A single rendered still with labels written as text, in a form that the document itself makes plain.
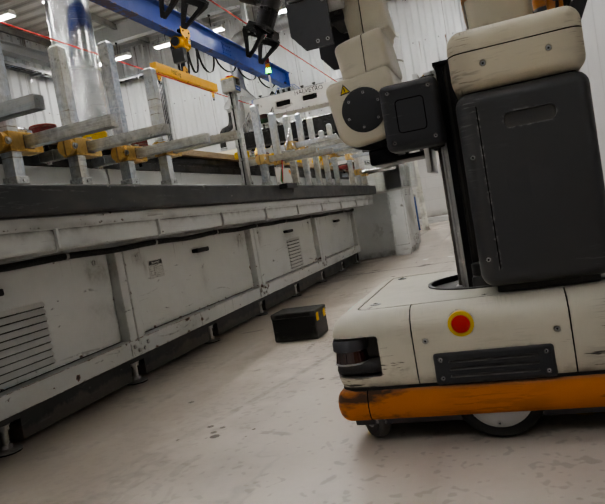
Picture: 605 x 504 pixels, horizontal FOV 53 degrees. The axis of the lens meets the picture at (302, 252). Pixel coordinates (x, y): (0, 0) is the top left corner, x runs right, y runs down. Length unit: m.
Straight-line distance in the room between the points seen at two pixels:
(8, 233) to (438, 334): 1.05
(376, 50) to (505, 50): 0.33
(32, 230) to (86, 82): 5.86
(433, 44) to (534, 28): 11.18
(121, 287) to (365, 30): 1.29
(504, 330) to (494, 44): 0.55
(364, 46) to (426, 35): 11.07
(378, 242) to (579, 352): 4.86
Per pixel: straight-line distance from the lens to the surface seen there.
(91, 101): 7.46
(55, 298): 2.09
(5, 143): 1.67
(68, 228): 1.82
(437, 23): 12.58
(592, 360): 1.28
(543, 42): 1.29
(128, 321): 2.32
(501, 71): 1.28
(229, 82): 3.01
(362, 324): 1.29
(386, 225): 6.02
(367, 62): 1.48
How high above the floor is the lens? 0.50
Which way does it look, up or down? 3 degrees down
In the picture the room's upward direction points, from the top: 10 degrees counter-clockwise
